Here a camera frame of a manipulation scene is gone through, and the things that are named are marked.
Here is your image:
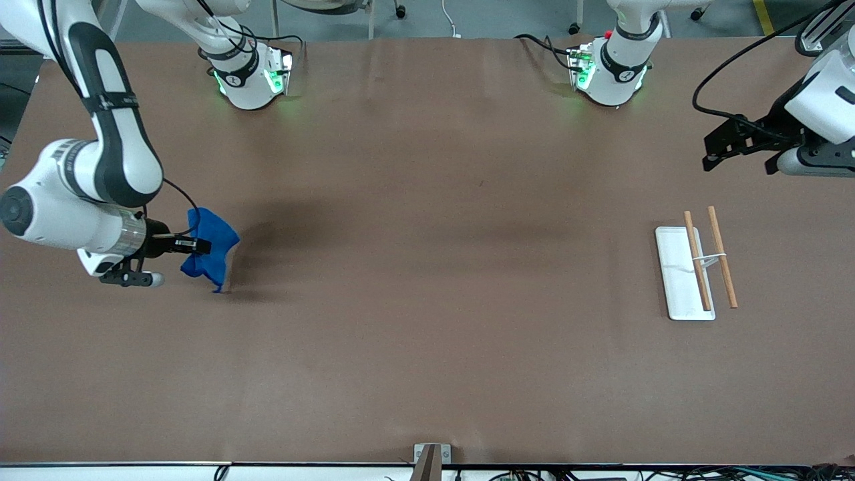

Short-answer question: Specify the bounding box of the grey metal camera bracket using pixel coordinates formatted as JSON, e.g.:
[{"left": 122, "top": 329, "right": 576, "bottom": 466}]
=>
[{"left": 413, "top": 443, "right": 452, "bottom": 481}]

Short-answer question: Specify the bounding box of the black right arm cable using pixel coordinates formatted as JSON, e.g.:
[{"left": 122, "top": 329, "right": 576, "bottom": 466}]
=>
[{"left": 37, "top": 0, "right": 202, "bottom": 238}]

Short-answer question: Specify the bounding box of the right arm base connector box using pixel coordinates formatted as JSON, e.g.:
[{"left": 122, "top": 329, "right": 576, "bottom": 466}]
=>
[{"left": 266, "top": 45, "right": 295, "bottom": 96}]

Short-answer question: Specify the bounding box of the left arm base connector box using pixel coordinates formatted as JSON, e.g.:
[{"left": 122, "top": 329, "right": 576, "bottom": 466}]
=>
[{"left": 567, "top": 43, "right": 595, "bottom": 92}]

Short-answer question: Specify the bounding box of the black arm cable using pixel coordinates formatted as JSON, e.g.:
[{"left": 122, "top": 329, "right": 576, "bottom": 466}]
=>
[
  {"left": 37, "top": 0, "right": 202, "bottom": 238},
  {"left": 692, "top": 0, "right": 844, "bottom": 141}
]

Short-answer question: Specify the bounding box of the aluminium frame profile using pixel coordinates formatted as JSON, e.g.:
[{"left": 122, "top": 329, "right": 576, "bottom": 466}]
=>
[
  {"left": 795, "top": 0, "right": 855, "bottom": 55},
  {"left": 0, "top": 0, "right": 129, "bottom": 55}
]

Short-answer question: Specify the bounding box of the white floor cable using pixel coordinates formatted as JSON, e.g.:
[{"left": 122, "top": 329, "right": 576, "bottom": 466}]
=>
[{"left": 440, "top": 0, "right": 463, "bottom": 39}]

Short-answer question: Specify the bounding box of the white rack with wooden bars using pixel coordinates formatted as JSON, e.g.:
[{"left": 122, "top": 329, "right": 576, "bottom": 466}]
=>
[{"left": 655, "top": 206, "right": 739, "bottom": 322}]

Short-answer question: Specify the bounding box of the black base cable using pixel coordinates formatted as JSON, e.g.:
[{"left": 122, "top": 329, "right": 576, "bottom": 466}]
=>
[{"left": 513, "top": 33, "right": 575, "bottom": 71}]

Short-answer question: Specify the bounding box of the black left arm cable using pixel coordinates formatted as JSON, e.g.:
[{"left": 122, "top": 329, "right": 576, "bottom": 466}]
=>
[{"left": 692, "top": 0, "right": 844, "bottom": 141}]

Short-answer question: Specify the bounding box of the blue towel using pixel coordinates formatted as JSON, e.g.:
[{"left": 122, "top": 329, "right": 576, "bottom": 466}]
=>
[{"left": 180, "top": 207, "right": 240, "bottom": 294}]

